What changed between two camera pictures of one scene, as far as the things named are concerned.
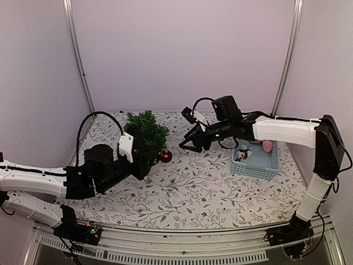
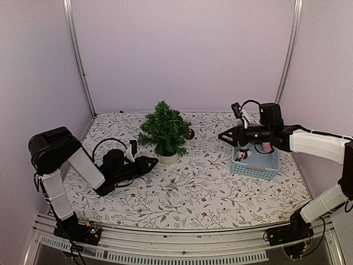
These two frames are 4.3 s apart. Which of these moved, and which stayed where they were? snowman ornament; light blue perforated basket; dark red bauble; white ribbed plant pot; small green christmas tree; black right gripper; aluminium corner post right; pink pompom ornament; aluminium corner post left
Moved: black right gripper; dark red bauble; small green christmas tree; white ribbed plant pot
Stayed: pink pompom ornament; aluminium corner post right; snowman ornament; aluminium corner post left; light blue perforated basket
